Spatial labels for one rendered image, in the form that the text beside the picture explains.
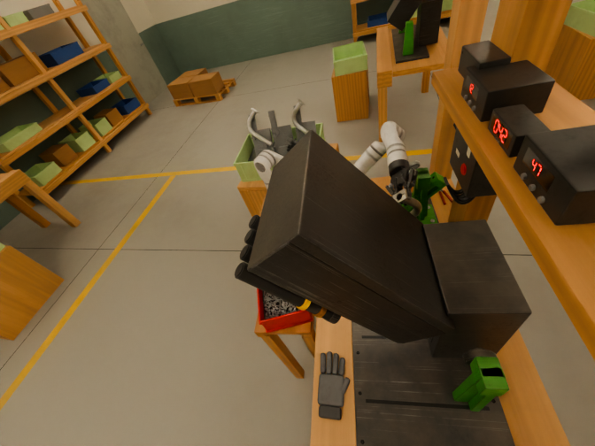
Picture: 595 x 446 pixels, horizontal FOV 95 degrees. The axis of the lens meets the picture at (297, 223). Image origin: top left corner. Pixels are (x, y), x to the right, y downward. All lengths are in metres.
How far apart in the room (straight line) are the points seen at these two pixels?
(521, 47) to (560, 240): 0.52
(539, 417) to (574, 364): 1.16
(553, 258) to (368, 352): 0.71
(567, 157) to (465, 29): 0.83
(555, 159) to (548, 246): 0.14
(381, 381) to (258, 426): 1.16
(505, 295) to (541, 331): 1.46
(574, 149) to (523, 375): 0.76
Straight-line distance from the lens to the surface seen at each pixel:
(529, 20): 0.93
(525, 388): 1.18
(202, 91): 6.58
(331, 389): 1.06
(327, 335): 1.13
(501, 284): 0.88
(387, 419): 1.06
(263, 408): 2.09
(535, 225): 0.60
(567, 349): 2.32
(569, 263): 0.56
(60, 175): 5.87
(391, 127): 1.19
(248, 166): 2.02
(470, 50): 1.00
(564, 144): 0.65
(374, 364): 1.09
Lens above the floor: 1.95
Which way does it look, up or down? 45 degrees down
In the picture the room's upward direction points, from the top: 19 degrees counter-clockwise
